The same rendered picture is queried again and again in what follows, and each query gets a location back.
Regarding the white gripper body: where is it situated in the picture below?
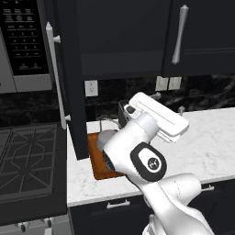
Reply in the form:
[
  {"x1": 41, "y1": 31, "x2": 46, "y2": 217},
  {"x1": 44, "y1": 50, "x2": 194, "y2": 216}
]
[{"x1": 129, "y1": 91, "x2": 190, "y2": 143}]

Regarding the grey kettle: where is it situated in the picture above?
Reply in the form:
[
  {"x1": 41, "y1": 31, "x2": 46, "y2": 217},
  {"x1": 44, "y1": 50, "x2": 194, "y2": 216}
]
[{"x1": 96, "y1": 117, "x2": 121, "y2": 153}]

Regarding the dark upper cabinet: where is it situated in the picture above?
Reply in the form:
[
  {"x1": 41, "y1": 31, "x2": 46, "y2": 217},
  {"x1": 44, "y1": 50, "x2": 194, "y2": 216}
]
[{"x1": 75, "y1": 0, "x2": 173, "y2": 81}]

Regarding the dark cabinet door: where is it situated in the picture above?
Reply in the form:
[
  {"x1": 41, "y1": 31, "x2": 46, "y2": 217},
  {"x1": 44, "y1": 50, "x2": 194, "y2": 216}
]
[
  {"x1": 37, "y1": 0, "x2": 90, "y2": 161},
  {"x1": 162, "y1": 0, "x2": 235, "y2": 78}
]

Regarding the brown wooden tray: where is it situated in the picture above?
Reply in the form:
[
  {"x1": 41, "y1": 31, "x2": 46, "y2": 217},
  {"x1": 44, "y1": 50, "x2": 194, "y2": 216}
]
[{"x1": 86, "y1": 131, "x2": 127, "y2": 182}]

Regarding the black toaster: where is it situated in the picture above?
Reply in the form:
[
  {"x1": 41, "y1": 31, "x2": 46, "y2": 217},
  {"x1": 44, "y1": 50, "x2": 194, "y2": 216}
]
[{"x1": 117, "y1": 99, "x2": 136, "y2": 129}]

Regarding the dark drawer front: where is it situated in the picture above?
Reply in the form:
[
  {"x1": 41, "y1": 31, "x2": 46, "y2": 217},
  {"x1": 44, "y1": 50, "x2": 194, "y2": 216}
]
[
  {"x1": 186, "y1": 179, "x2": 235, "y2": 235},
  {"x1": 69, "y1": 195, "x2": 151, "y2": 235}
]

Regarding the black and silver microwave oven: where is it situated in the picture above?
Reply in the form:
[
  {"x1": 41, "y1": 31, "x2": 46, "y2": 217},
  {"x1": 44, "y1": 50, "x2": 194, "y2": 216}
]
[{"x1": 0, "y1": 0, "x2": 55, "y2": 95}]

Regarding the black gas stove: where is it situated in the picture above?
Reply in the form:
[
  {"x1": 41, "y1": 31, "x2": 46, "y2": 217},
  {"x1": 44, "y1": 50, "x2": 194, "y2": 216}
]
[{"x1": 0, "y1": 122, "x2": 72, "y2": 235}]

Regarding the white wall socket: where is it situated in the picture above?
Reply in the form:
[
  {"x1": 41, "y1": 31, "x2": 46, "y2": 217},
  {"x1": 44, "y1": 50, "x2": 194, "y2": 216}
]
[
  {"x1": 168, "y1": 76, "x2": 183, "y2": 92},
  {"x1": 154, "y1": 75, "x2": 170, "y2": 92},
  {"x1": 84, "y1": 79, "x2": 99, "y2": 98}
]

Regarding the long white door handle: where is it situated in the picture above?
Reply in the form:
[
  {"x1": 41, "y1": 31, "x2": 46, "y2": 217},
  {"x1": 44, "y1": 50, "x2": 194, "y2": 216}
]
[
  {"x1": 45, "y1": 21, "x2": 72, "y2": 130},
  {"x1": 171, "y1": 4, "x2": 190, "y2": 65}
]

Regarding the white drawer handle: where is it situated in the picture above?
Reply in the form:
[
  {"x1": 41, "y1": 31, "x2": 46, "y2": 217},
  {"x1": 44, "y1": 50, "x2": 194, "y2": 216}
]
[
  {"x1": 106, "y1": 199, "x2": 131, "y2": 210},
  {"x1": 200, "y1": 185, "x2": 216, "y2": 193}
]

